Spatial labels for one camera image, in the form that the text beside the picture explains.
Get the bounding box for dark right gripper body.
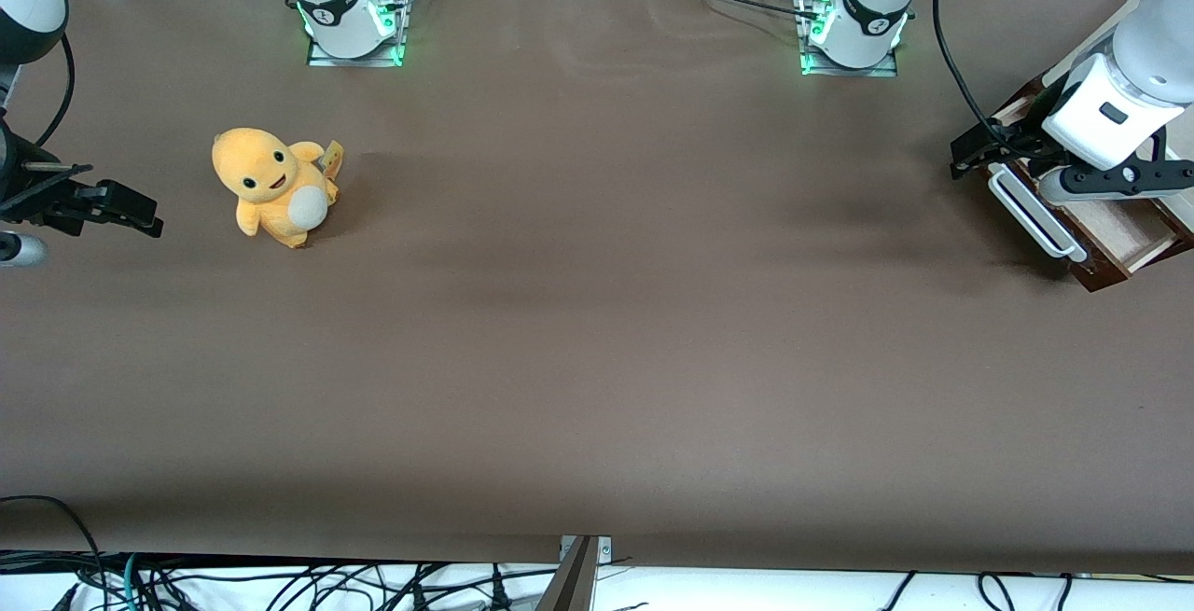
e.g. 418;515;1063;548
0;115;94;218

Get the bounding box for white metal drawer handle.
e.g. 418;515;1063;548
987;166;1090;264

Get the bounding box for dark brown wooden drawer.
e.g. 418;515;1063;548
984;103;1194;293

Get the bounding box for yellow plush toy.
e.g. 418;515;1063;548
211;127;339;250

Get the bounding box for brown table cover sheet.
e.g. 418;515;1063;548
0;0;1194;576

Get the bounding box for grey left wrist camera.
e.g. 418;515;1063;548
1037;160;1194;207

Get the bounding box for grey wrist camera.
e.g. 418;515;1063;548
1037;160;1194;207
0;231;47;268

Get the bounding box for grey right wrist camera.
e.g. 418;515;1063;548
0;231;47;268

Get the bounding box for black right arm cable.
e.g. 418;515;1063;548
33;33;76;150

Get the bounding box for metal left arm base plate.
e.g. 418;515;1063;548
799;0;899;78

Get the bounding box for black looped floor cable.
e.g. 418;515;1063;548
0;494;105;611

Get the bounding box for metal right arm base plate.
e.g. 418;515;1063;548
307;0;409;68

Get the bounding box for silver metal bracket plate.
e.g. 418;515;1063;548
558;535;613;563

